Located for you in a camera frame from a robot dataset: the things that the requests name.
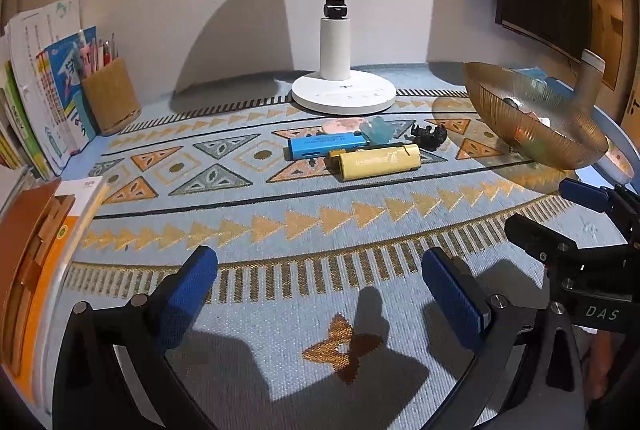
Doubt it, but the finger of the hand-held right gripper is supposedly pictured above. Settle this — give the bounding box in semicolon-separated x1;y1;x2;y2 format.
559;177;640;251
504;213;608;272

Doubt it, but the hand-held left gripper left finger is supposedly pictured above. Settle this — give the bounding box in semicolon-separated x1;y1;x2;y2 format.
52;245;219;430

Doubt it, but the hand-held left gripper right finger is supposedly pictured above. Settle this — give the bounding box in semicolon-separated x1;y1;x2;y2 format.
421;246;588;430

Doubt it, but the amber ribbed glass bowl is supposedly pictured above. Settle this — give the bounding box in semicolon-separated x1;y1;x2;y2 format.
464;62;610;170

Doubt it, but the black animal toy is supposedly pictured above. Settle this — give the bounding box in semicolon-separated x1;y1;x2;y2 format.
411;124;449;150

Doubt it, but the yellow lighter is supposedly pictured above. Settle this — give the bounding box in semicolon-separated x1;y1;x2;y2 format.
327;143;422;182

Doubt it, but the light blue translucent toy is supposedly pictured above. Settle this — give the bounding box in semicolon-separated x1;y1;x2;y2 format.
361;115;412;145

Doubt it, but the blue lighter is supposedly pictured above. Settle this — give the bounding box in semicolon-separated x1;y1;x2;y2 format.
287;131;368;161

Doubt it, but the pink round eraser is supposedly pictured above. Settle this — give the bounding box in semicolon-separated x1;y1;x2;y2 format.
321;117;368;134

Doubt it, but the person's right hand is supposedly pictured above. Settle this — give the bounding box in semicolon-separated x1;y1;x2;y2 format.
586;332;621;411

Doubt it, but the blue packet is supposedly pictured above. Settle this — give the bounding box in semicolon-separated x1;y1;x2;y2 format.
515;67;568;87

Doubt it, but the patterned blue table mat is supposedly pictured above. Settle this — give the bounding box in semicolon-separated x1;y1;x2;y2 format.
50;63;631;430

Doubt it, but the white book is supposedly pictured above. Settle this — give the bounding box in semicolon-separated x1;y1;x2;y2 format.
54;177;109;233

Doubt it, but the wooden cabinet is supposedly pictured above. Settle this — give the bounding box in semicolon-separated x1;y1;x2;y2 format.
590;0;640;131

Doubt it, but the brown leather notebook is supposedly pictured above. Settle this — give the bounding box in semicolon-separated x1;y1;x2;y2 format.
0;183;62;371

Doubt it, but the wooden pen holder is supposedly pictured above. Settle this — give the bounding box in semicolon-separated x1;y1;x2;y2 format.
80;58;142;137

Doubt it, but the white desk lamp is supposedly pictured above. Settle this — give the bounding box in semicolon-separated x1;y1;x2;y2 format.
291;0;397;115

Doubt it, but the row of upright books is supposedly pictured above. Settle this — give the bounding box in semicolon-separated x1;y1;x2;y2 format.
0;0;98;182

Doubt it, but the bunch of pens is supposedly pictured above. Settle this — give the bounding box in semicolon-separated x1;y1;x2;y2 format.
77;30;121;78

